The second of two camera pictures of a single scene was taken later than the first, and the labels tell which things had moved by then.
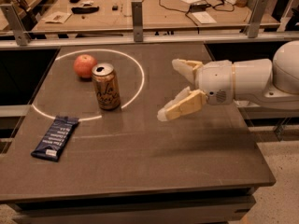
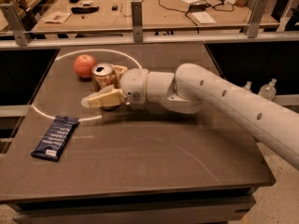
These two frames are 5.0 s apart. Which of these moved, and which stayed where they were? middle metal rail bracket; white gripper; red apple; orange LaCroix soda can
Moved: white gripper
Stayed: middle metal rail bracket; red apple; orange LaCroix soda can
